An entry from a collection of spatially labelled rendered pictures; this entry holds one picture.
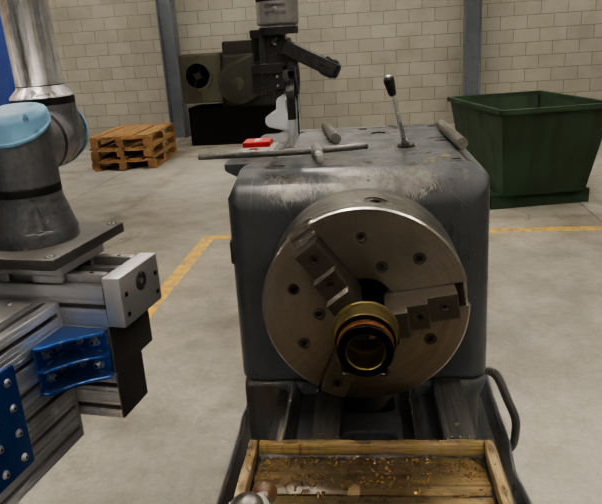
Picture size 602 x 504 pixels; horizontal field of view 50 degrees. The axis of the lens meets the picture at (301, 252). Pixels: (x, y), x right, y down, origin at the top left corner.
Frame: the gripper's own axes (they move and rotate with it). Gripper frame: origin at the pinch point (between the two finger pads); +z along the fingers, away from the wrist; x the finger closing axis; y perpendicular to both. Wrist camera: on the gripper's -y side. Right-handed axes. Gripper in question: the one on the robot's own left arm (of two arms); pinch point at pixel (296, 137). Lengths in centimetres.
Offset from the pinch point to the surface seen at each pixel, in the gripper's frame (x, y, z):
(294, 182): 14.3, -0.6, 5.6
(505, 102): -526, -150, 53
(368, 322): 45, -12, 18
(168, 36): -949, 297, -34
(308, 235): 31.8, -4.1, 9.8
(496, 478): 49, -29, 39
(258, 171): 11.0, 6.1, 4.0
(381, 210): 32.0, -14.8, 6.3
